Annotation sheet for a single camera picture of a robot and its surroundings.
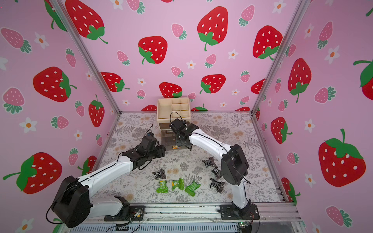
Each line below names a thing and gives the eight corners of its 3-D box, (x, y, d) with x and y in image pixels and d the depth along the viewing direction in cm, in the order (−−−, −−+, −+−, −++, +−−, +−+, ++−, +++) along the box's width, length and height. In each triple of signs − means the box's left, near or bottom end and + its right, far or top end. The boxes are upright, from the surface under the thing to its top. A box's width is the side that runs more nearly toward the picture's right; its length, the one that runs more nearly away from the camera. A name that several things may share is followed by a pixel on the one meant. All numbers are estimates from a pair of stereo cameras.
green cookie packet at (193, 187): (184, 191, 83) (184, 190, 82) (192, 180, 87) (192, 178, 86) (193, 197, 81) (193, 196, 79) (200, 185, 85) (200, 184, 84)
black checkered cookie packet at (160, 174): (152, 178, 88) (151, 177, 86) (153, 169, 91) (153, 168, 90) (165, 178, 88) (165, 177, 86) (166, 169, 91) (166, 168, 90)
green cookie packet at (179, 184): (171, 190, 84) (171, 188, 82) (172, 179, 88) (172, 177, 86) (184, 189, 83) (184, 188, 82) (184, 179, 88) (184, 177, 86)
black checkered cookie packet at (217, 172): (216, 179, 87) (217, 178, 86) (211, 169, 91) (211, 168, 90) (222, 176, 89) (223, 174, 87) (216, 166, 93) (217, 165, 91)
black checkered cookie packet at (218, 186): (207, 187, 84) (208, 186, 83) (210, 179, 88) (210, 177, 86) (222, 192, 83) (222, 191, 81) (224, 183, 86) (224, 182, 84)
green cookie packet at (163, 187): (156, 192, 83) (155, 191, 81) (158, 181, 87) (157, 180, 85) (168, 192, 83) (167, 191, 81) (169, 181, 87) (168, 180, 85)
